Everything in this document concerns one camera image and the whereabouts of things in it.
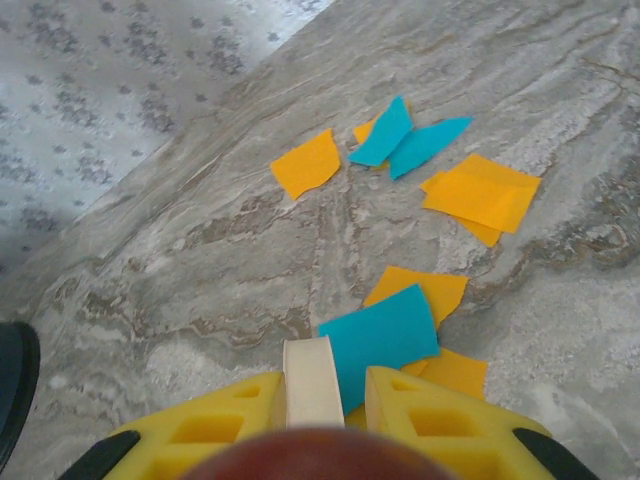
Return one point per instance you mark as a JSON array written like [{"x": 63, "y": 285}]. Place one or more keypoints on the teal paper scrap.
[
  {"x": 382, "y": 135},
  {"x": 385, "y": 345},
  {"x": 425, "y": 145}
]

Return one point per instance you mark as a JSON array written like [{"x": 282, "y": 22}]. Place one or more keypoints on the cream hand brush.
[{"x": 312, "y": 385}]

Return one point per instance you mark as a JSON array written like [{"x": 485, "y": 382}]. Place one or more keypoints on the dark blue trash bin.
[{"x": 15, "y": 390}]

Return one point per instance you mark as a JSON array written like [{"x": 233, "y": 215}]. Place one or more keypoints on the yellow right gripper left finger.
[{"x": 165, "y": 450}]

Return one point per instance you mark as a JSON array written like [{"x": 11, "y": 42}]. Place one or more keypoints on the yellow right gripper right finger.
[{"x": 480, "y": 450}]

